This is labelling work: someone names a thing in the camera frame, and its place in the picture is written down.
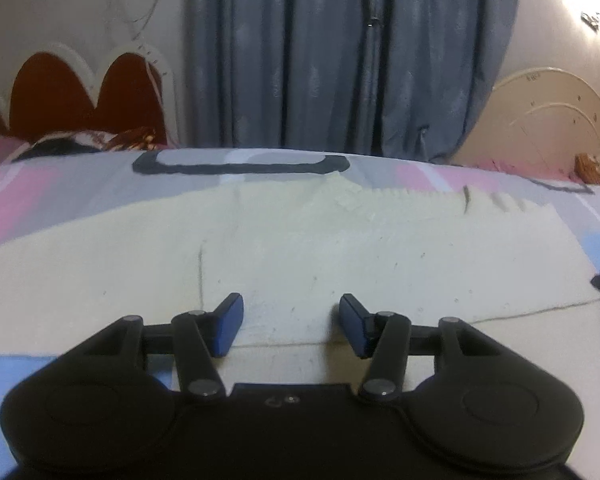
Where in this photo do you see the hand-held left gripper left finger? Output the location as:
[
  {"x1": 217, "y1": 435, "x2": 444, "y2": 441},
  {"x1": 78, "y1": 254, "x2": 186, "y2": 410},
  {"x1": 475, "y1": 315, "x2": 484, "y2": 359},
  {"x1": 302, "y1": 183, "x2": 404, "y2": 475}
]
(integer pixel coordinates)
[{"x1": 84, "y1": 293, "x2": 245, "y2": 404}]

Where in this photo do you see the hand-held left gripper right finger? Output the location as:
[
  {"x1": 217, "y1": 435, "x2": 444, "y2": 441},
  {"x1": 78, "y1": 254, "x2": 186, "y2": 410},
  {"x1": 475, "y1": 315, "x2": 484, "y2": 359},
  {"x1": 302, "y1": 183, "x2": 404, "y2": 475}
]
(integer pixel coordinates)
[{"x1": 339, "y1": 293, "x2": 482, "y2": 404}]

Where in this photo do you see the cream knitted garment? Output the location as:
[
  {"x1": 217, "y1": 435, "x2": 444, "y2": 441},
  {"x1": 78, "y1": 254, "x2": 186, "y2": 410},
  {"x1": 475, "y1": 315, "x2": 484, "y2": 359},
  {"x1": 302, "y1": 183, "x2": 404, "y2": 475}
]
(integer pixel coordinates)
[{"x1": 0, "y1": 172, "x2": 600, "y2": 391}]

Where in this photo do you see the brown woven item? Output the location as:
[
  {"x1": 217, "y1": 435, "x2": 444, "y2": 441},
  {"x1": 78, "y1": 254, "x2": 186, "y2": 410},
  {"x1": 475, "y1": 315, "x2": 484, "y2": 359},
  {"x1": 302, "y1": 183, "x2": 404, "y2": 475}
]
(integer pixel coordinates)
[{"x1": 574, "y1": 153, "x2": 600, "y2": 185}]

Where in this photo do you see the pink bedspread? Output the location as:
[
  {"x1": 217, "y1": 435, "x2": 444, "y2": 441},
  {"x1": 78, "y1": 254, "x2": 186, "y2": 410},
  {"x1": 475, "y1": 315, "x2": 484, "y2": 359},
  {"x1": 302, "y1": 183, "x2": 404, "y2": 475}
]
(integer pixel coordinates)
[{"x1": 472, "y1": 156, "x2": 581, "y2": 181}]

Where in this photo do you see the cream arched headboard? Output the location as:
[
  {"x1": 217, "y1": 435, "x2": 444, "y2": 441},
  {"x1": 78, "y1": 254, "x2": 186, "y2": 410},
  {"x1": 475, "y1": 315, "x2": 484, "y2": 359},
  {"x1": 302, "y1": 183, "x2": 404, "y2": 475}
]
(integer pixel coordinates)
[{"x1": 450, "y1": 65, "x2": 600, "y2": 184}]

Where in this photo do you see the gold patterned pillow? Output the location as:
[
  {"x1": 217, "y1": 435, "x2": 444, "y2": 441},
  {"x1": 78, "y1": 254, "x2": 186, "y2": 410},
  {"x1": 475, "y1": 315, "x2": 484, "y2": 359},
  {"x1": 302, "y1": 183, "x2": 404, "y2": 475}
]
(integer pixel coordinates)
[{"x1": 72, "y1": 127, "x2": 159, "y2": 154}]

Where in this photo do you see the pink blue patterned bed sheet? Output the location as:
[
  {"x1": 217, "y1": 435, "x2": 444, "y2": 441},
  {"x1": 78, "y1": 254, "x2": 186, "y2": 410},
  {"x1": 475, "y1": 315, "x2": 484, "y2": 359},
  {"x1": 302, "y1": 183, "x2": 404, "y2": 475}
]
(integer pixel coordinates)
[{"x1": 0, "y1": 146, "x2": 600, "y2": 463}]

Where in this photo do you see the dark cloth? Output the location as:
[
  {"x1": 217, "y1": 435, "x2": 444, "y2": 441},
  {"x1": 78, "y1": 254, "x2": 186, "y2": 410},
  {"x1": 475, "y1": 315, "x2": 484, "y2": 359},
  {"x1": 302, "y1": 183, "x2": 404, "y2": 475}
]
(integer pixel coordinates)
[{"x1": 17, "y1": 139, "x2": 104, "y2": 162}]

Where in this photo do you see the grey-blue curtain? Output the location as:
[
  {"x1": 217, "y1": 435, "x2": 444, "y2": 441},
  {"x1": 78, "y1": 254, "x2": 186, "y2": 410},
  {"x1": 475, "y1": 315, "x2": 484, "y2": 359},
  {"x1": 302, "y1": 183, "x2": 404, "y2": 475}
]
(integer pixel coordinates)
[{"x1": 182, "y1": 0, "x2": 524, "y2": 163}]

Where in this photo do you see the red scalloped headboard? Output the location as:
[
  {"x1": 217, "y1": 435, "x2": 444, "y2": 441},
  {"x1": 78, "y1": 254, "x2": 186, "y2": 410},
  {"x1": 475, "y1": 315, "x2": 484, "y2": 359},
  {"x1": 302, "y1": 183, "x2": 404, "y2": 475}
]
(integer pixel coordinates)
[{"x1": 0, "y1": 42, "x2": 182, "y2": 153}]

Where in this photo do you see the white wall cable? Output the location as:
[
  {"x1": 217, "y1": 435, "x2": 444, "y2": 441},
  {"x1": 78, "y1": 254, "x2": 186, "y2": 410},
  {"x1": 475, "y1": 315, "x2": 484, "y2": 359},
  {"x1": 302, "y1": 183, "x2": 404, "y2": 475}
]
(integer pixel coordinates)
[{"x1": 106, "y1": 0, "x2": 165, "y2": 88}]

